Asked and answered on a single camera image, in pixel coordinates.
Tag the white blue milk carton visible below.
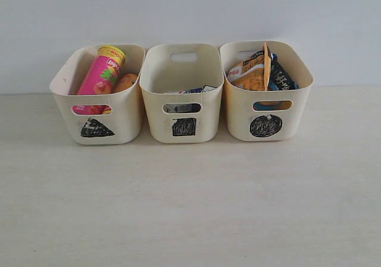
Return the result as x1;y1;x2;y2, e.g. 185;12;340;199
163;87;206;113

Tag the purple juice carton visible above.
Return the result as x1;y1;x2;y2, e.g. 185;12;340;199
201;85;216;93

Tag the yellow chips can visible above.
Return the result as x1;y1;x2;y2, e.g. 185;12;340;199
113;73;138;93

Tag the orange noodle bag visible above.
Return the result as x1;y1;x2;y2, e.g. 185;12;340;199
227;42;272;91

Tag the blue noodle bag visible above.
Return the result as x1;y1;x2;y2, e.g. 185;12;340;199
252;52;299;111

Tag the pink chips can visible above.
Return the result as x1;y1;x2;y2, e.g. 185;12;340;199
77;45;126;95

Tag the cream bin square mark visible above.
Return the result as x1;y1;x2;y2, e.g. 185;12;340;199
139;43;224;143

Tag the cream bin triangle mark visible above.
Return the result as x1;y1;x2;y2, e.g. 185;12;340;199
49;45;145;145

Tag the cream bin circle mark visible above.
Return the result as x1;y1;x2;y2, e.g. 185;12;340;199
223;40;313;142

